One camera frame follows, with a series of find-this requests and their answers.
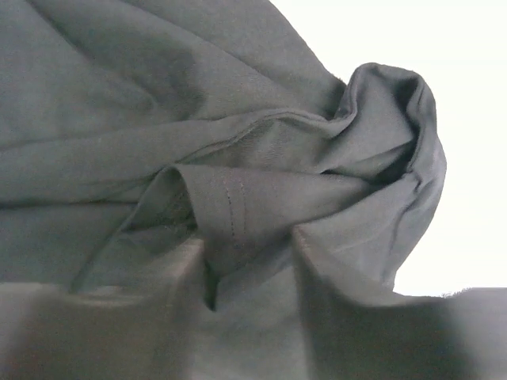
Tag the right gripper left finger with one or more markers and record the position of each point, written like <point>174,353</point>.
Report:
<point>140,330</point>

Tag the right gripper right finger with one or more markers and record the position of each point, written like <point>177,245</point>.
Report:
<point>355,328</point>

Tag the black floral print t-shirt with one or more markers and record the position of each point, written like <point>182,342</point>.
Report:
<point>128,125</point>

